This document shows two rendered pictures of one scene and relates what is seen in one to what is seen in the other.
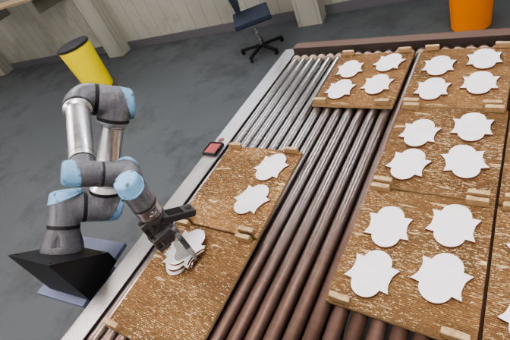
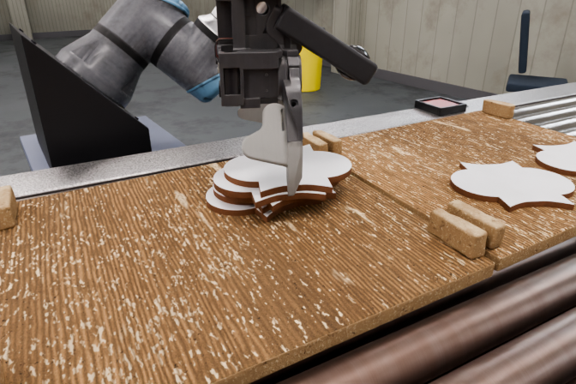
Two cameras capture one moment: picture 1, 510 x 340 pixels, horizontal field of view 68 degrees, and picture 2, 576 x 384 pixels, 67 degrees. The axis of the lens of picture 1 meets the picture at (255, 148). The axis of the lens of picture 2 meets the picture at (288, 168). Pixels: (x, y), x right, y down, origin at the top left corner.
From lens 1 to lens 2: 0.87 m
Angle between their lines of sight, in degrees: 21
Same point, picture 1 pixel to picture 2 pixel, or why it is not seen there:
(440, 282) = not seen: outside the picture
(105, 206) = (201, 56)
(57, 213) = (122, 9)
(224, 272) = (346, 275)
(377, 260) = not seen: outside the picture
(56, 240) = (88, 50)
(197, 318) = (171, 337)
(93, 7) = (348, 11)
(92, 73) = (305, 67)
